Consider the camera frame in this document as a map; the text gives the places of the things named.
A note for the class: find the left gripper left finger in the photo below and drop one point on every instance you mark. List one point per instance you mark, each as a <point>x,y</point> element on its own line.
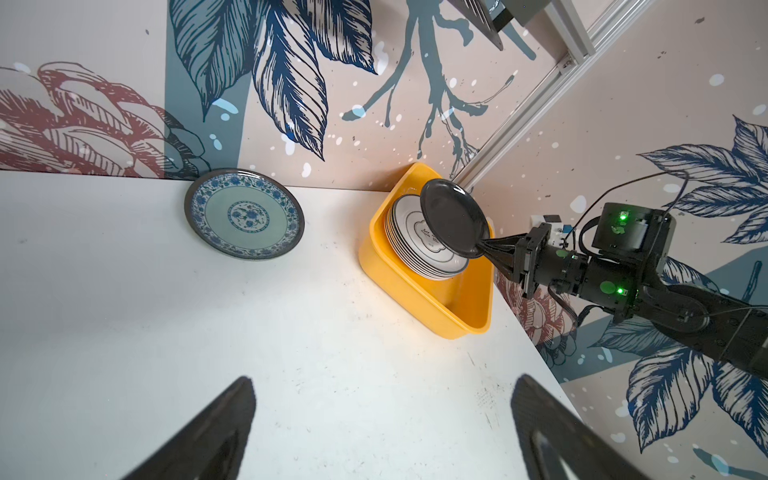
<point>212,444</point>

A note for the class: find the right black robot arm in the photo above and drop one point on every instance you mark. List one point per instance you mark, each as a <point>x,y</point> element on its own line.
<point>621,274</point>

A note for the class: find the yellow plastic bin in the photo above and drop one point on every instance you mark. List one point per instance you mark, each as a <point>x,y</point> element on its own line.
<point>449,308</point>

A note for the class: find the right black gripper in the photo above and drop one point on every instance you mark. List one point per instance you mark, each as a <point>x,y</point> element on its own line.
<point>536,263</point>

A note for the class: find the small teal patterned plate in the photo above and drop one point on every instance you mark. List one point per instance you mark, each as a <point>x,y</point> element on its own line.
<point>244,214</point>

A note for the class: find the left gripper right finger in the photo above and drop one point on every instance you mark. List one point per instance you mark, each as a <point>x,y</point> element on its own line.
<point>554,442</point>

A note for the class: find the white plate black rings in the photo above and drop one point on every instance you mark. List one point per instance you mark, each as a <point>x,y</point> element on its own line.
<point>414,240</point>

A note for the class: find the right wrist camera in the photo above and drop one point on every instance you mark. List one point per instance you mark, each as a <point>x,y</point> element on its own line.
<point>559,228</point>

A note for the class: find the black round plate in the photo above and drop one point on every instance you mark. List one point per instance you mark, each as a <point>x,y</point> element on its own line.
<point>454,217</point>

